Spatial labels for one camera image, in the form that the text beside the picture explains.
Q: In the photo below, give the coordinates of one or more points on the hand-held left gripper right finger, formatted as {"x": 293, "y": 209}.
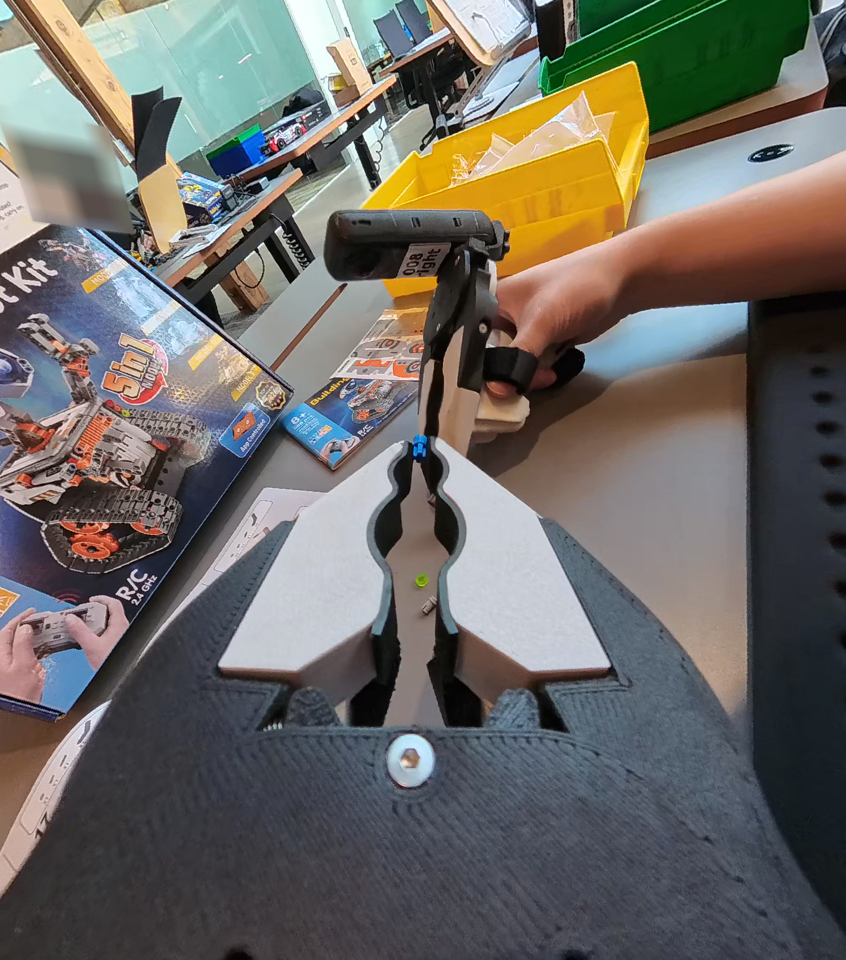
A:
{"x": 520, "y": 600}

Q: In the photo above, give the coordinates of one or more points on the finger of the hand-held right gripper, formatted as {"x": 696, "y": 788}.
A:
{"x": 460, "y": 405}

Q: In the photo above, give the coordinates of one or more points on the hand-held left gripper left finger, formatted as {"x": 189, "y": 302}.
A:
{"x": 310, "y": 600}

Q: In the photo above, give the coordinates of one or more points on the blue connector pin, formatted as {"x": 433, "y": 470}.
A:
{"x": 418, "y": 447}

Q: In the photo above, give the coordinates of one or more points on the person's right forearm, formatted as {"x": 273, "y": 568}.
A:
{"x": 753, "y": 232}

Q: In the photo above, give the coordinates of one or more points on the grey desk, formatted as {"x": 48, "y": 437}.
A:
{"x": 618, "y": 487}

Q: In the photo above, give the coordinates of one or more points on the person's right hand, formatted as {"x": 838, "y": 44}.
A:
{"x": 565, "y": 307}

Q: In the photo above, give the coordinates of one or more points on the sticker sheet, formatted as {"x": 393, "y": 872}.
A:
{"x": 378, "y": 349}

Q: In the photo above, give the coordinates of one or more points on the open instruction manual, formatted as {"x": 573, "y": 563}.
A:
{"x": 258, "y": 517}

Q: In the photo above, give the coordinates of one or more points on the blue cover booklet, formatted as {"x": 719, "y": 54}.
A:
{"x": 333, "y": 431}

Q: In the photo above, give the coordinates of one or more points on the yellow storage bin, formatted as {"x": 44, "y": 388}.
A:
{"x": 543, "y": 195}

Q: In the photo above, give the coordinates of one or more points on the clear plastic bags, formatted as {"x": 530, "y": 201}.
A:
{"x": 543, "y": 142}

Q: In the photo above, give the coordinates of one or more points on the red toy race car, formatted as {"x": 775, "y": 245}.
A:
{"x": 295, "y": 133}

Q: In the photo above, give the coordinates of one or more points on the cardboard box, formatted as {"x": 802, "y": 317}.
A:
{"x": 352, "y": 67}

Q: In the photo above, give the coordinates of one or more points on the robot kit box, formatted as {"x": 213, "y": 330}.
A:
{"x": 93, "y": 450}

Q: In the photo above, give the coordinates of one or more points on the blue storage bin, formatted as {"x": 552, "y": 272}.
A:
{"x": 235, "y": 154}

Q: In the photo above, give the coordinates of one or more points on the wooden display easel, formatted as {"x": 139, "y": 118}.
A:
{"x": 483, "y": 26}

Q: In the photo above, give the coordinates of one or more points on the black perforated chair back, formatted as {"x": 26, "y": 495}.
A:
{"x": 828, "y": 525}

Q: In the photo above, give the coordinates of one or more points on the green storage bin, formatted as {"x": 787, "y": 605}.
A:
{"x": 693, "y": 60}

